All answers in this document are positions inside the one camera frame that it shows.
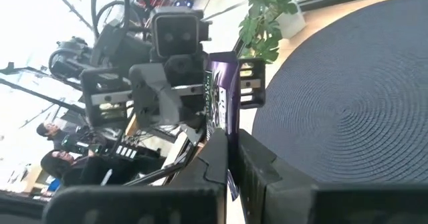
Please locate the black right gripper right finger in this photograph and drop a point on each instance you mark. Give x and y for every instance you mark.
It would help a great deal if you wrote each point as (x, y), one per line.
(284, 197)

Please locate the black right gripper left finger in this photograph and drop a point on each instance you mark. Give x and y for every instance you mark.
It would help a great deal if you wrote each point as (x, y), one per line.
(187, 190)

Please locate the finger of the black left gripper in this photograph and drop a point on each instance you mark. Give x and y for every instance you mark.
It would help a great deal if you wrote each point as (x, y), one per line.
(194, 113)
(154, 97)

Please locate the dark blue tea packet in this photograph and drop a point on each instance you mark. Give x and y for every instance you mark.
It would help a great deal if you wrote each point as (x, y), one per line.
(227, 83)

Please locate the round dark blue placemat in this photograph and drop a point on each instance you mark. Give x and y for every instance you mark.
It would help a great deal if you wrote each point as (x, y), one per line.
(351, 100)

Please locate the black device with white buttons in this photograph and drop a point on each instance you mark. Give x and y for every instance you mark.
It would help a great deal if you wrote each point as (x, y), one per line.
(125, 150)

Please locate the person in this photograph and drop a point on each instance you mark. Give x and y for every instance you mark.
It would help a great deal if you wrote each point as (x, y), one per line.
(67, 167)
(50, 132)

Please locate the green potted plant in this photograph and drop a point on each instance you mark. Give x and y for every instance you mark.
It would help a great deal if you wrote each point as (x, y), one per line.
(264, 23)

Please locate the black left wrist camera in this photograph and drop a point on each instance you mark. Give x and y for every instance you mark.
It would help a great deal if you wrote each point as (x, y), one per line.
(175, 33)

